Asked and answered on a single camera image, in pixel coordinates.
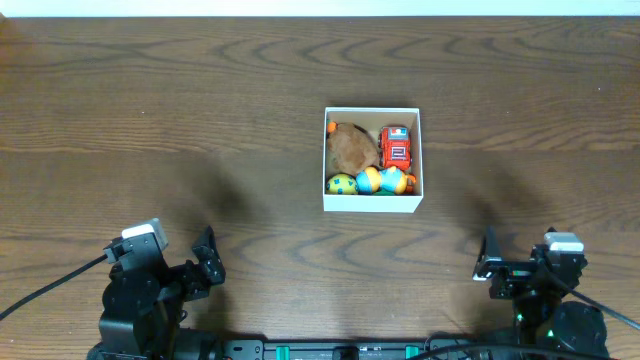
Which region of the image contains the black right cable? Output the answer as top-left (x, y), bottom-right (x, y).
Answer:
top-left (409, 269), bottom-right (640, 360)

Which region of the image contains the black left cable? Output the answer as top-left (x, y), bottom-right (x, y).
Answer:
top-left (0, 253), bottom-right (110, 322)

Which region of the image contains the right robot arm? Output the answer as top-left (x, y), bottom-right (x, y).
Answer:
top-left (473, 227), bottom-right (609, 357)

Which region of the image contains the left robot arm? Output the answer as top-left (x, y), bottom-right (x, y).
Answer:
top-left (87, 218), bottom-right (226, 359)

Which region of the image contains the green ridged plastic ball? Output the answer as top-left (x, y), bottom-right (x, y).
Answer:
top-left (373, 190), bottom-right (396, 196)

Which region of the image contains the blue duck toy figure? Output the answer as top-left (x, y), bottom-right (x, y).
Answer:
top-left (356, 167), bottom-right (417, 195)

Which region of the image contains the red toy truck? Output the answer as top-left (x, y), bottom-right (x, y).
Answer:
top-left (378, 126), bottom-right (412, 171)

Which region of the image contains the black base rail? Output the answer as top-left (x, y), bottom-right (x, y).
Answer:
top-left (216, 336), bottom-right (473, 360)

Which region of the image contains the white cardboard box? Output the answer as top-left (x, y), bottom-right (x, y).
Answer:
top-left (323, 107), bottom-right (425, 213)

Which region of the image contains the yellow ball with blue letters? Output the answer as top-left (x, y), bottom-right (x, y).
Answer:
top-left (325, 173), bottom-right (359, 195)

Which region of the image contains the black cable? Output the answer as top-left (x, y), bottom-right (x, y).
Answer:
top-left (409, 269), bottom-right (640, 360)
top-left (0, 253), bottom-right (110, 322)

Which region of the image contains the brown plush toy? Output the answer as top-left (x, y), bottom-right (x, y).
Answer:
top-left (326, 121), bottom-right (379, 176)

